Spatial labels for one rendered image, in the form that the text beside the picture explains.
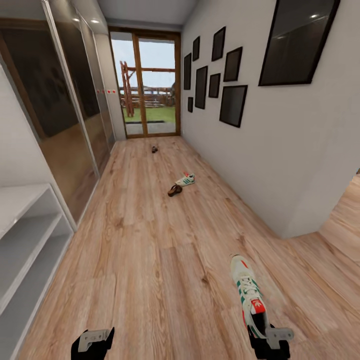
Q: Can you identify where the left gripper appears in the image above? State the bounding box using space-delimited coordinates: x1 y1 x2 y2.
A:
71 328 115 360

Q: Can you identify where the gym shoe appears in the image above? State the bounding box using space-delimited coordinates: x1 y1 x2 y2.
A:
175 174 195 187
230 254 272 339

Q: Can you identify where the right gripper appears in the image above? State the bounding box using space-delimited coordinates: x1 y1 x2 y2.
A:
247 325 290 360

